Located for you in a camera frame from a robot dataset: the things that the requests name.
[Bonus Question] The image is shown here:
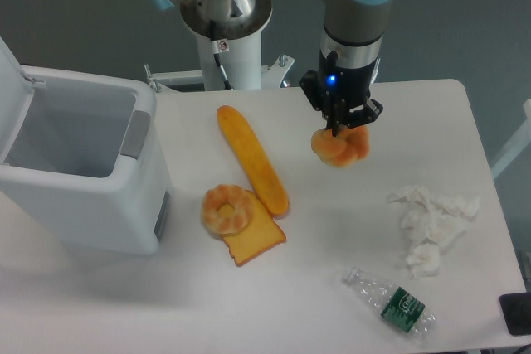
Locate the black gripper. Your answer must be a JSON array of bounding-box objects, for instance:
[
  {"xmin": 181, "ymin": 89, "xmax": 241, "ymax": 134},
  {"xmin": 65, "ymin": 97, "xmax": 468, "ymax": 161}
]
[{"xmin": 299, "ymin": 51, "xmax": 383, "ymax": 137}]

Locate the round knotted bread roll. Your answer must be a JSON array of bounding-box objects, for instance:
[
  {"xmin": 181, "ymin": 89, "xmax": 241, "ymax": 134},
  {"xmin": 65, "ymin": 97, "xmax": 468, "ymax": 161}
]
[{"xmin": 310, "ymin": 126, "xmax": 371, "ymax": 167}]

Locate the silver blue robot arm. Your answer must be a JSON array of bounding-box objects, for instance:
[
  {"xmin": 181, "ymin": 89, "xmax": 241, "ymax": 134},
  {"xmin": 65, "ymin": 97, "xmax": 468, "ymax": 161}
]
[{"xmin": 154, "ymin": 0, "xmax": 392, "ymax": 135}]

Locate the long baguette bread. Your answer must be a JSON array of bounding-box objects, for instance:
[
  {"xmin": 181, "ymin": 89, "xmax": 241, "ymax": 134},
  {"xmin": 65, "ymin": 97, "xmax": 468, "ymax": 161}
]
[{"xmin": 217, "ymin": 105, "xmax": 290, "ymax": 216}]

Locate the white trash can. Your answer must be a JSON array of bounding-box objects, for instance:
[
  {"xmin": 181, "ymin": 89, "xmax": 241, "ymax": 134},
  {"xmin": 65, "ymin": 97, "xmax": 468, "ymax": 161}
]
[{"xmin": 1, "ymin": 46, "xmax": 173, "ymax": 255}]

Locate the square toast slice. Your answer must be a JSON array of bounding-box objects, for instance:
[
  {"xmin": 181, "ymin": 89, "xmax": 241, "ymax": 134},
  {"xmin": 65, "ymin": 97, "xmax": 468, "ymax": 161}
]
[{"xmin": 222, "ymin": 191, "xmax": 286, "ymax": 267}]

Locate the crumpled white tissue paper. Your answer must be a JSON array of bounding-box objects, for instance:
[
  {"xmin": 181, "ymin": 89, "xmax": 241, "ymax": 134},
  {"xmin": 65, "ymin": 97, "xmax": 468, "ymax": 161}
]
[{"xmin": 387, "ymin": 185, "xmax": 480, "ymax": 250}]

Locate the small crumpled white tissue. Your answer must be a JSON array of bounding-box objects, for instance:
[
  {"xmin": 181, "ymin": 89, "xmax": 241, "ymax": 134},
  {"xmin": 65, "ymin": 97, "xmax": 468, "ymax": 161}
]
[{"xmin": 406, "ymin": 243, "xmax": 440, "ymax": 279}]

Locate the clear plastic water bottle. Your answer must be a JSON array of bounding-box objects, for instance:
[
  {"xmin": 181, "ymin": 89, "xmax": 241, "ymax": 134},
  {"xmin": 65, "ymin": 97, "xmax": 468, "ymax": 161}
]
[{"xmin": 342, "ymin": 267, "xmax": 436, "ymax": 341}]

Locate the black device at edge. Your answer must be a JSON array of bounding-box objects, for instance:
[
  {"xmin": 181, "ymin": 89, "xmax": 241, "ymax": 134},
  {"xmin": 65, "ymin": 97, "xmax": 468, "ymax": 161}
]
[{"xmin": 499, "ymin": 292, "xmax": 531, "ymax": 336}]

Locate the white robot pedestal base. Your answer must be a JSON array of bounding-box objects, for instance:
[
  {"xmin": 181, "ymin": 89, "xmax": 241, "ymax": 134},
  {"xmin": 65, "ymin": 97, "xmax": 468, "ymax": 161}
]
[{"xmin": 144, "ymin": 0, "xmax": 295, "ymax": 92}]

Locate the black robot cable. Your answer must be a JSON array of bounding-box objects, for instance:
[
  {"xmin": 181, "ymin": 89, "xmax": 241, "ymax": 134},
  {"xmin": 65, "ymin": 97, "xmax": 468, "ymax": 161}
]
[{"xmin": 209, "ymin": 20, "xmax": 231, "ymax": 90}]

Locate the ring shaped donut bread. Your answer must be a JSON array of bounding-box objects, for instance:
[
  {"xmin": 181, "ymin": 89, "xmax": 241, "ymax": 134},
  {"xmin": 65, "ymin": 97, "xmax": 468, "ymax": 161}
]
[{"xmin": 201, "ymin": 184, "xmax": 253, "ymax": 235}]

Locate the white frame at right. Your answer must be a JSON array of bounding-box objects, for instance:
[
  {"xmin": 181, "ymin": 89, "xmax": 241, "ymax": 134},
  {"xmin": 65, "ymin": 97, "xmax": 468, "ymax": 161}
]
[{"xmin": 490, "ymin": 99, "xmax": 530, "ymax": 180}]

